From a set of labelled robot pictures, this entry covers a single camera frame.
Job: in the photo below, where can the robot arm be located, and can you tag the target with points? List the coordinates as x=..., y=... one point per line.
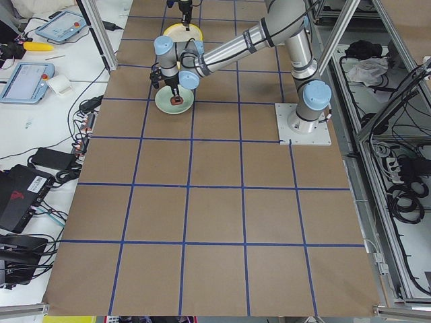
x=180, y=66
x=186, y=8

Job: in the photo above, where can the teach pendant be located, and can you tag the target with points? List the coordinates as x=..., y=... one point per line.
x=27, y=84
x=62, y=27

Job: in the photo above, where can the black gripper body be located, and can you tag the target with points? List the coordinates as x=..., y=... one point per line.
x=172, y=82

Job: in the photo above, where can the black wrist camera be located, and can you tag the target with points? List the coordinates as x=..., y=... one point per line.
x=156, y=76

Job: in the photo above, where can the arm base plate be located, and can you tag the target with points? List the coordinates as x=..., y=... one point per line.
x=294, y=131

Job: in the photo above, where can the near teach pendant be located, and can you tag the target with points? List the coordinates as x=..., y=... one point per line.
x=27, y=84

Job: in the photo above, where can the yellow bamboo steamer top tier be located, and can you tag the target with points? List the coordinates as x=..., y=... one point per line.
x=181, y=33

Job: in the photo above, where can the aluminium frame rail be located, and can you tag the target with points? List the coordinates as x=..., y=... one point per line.
x=94, y=22

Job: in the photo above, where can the black laptop on desk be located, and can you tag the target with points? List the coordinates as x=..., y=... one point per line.
x=22, y=188

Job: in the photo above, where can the brown steamed bun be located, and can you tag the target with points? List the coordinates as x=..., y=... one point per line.
x=176, y=100

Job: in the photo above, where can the crumpled white cloth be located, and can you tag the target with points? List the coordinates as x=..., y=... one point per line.
x=369, y=71

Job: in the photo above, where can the white box on desk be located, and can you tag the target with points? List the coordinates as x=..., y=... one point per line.
x=60, y=85

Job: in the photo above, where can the black power brick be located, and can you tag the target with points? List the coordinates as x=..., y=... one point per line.
x=52, y=159

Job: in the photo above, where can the mint green plate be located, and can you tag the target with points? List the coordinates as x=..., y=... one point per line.
x=163, y=96

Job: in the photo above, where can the far teach pendant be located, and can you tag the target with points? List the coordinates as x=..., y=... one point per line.
x=62, y=27

